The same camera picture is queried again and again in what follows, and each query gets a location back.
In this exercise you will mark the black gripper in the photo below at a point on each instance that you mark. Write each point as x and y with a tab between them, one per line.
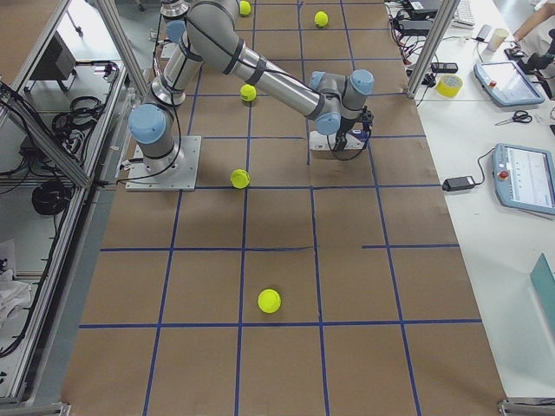
345	128

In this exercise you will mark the white blue tennis ball can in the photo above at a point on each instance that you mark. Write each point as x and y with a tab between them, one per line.
355	139

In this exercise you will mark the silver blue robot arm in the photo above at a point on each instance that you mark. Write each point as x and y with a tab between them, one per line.
205	33

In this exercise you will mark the yellow tennis ball middle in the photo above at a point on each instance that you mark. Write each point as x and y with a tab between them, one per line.
248	93

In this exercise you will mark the yellow tennis ball far right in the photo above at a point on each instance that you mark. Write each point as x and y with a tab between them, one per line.
321	19

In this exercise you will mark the yellow tennis ball by base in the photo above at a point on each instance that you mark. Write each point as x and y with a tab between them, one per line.
240	178

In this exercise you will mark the yellow tennis ball far left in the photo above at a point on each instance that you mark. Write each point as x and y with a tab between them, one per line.
244	8

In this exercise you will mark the yellow tennis ball near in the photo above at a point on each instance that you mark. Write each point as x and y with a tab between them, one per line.
269	301

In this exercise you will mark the black phone device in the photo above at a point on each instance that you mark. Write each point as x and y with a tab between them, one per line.
444	67

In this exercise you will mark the yellow tape roll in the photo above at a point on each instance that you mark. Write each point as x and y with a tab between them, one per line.
449	85

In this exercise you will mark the black power adapter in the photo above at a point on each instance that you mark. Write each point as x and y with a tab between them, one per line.
456	184

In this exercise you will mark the far teach pendant tablet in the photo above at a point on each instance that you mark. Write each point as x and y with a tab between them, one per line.
506	84

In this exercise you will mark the teach pendant tablet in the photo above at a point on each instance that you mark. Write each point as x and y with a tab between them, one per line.
506	84
524	178

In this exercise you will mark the paper cup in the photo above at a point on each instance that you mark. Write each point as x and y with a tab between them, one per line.
499	35

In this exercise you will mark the near teach pendant tablet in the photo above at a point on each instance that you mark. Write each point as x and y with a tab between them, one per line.
524	178

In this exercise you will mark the white crumpled cloth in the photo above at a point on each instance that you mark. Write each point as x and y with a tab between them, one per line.
15	294

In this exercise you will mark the aluminium frame post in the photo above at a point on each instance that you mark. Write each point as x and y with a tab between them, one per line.
441	22

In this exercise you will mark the black handled scissors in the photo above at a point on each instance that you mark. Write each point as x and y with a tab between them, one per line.
519	116

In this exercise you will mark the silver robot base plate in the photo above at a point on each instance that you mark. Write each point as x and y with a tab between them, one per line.
182	169

